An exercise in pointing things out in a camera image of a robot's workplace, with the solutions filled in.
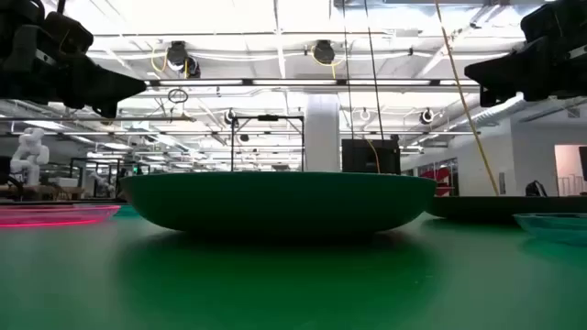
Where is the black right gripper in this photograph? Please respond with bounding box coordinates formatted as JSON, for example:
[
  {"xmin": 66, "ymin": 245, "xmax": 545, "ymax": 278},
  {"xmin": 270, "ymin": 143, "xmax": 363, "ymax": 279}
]
[{"xmin": 464, "ymin": 0, "xmax": 587, "ymax": 108}]

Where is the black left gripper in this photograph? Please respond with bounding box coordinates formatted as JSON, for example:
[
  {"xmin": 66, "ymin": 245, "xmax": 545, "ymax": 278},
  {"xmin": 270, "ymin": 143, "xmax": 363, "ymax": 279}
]
[{"xmin": 0, "ymin": 0, "xmax": 148, "ymax": 119}]

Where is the pink translucent plastic plate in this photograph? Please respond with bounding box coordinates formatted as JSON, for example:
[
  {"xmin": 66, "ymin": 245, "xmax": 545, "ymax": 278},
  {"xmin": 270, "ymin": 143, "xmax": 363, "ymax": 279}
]
[{"xmin": 0, "ymin": 204, "xmax": 121, "ymax": 229}]

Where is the teal translucent plastic plate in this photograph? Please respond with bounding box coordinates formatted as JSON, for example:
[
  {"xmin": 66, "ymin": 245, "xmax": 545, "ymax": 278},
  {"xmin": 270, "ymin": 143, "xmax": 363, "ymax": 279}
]
[{"xmin": 512, "ymin": 213, "xmax": 587, "ymax": 247}]

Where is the large green bowl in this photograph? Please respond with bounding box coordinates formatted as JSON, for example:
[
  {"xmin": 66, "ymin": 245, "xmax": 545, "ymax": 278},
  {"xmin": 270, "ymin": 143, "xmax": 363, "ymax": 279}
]
[{"xmin": 119, "ymin": 170, "xmax": 437, "ymax": 235}]

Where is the white humanoid robot figure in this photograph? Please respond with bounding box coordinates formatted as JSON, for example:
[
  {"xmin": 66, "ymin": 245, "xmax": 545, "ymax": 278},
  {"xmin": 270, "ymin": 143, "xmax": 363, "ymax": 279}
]
[{"xmin": 9, "ymin": 126, "xmax": 50, "ymax": 187}]

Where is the red and white banner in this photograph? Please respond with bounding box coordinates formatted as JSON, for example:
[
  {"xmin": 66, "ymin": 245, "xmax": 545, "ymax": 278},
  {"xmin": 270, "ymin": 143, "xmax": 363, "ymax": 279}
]
[{"xmin": 417, "ymin": 166, "xmax": 454, "ymax": 198}]

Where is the black backpack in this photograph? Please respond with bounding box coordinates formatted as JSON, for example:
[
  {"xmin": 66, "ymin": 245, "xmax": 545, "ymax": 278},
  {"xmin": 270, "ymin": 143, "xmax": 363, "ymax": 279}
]
[{"xmin": 525, "ymin": 180, "xmax": 548, "ymax": 198}]

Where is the wooden workbench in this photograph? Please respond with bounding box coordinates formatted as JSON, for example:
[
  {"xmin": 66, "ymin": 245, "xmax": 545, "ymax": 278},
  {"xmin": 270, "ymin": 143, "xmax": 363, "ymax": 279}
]
[{"xmin": 0, "ymin": 183, "xmax": 86, "ymax": 202}]

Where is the black monitor box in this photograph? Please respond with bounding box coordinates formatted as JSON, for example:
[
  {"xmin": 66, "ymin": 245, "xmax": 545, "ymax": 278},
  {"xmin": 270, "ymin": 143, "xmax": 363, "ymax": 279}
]
[{"xmin": 341, "ymin": 138, "xmax": 402, "ymax": 175}]

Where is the white building column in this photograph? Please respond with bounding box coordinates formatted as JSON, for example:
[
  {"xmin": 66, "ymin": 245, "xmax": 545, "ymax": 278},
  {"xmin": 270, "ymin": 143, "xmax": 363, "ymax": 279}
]
[{"xmin": 305, "ymin": 93, "xmax": 341, "ymax": 173}]

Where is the long ceiling light strip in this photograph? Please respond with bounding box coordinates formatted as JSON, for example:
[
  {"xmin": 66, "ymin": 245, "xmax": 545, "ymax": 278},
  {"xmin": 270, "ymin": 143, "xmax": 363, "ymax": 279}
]
[{"xmin": 145, "ymin": 78, "xmax": 481, "ymax": 89}]

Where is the yellow hanging cable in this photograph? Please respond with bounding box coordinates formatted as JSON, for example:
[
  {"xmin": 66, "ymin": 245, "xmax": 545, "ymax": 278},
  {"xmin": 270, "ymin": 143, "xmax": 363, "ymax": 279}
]
[{"xmin": 433, "ymin": 0, "xmax": 501, "ymax": 197}]

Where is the black coiled cable loop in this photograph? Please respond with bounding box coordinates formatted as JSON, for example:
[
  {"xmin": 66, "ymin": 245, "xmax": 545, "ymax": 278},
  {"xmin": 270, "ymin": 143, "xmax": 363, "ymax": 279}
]
[{"xmin": 167, "ymin": 87, "xmax": 190, "ymax": 105}]

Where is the thin black hanging cable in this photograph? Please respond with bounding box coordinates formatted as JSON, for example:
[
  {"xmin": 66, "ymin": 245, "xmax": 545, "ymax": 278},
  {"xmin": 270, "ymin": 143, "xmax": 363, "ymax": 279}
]
[
  {"xmin": 340, "ymin": 0, "xmax": 355, "ymax": 140},
  {"xmin": 363, "ymin": 0, "xmax": 385, "ymax": 140}
]

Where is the black metal frame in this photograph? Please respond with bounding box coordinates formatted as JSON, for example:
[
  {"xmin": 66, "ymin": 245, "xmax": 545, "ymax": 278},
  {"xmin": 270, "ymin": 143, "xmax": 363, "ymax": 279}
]
[{"xmin": 230, "ymin": 114, "xmax": 305, "ymax": 173}]

